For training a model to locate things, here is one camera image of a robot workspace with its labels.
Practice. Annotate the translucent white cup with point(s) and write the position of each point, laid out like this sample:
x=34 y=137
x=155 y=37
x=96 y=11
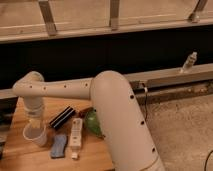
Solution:
x=35 y=135

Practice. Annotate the blue sponge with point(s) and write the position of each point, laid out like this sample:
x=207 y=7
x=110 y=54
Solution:
x=58 y=147

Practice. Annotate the small white bottle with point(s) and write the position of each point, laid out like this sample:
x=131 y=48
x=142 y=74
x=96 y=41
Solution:
x=188 y=64

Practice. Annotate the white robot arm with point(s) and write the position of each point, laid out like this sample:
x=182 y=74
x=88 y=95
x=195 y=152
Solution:
x=122 y=123

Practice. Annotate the black striped box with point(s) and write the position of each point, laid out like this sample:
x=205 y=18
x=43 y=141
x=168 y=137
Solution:
x=62 y=117

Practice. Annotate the metal window frame rail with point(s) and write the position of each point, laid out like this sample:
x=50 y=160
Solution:
x=27 y=20

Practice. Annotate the white remote controller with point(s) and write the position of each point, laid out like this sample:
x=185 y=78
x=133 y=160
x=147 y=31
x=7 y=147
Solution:
x=76 y=133

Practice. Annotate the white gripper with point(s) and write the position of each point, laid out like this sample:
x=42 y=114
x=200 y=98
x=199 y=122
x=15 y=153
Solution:
x=35 y=115

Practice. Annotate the small white plug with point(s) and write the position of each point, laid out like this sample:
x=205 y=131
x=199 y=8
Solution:
x=74 y=155

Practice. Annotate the green bowl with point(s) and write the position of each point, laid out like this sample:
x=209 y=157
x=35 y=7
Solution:
x=92 y=124

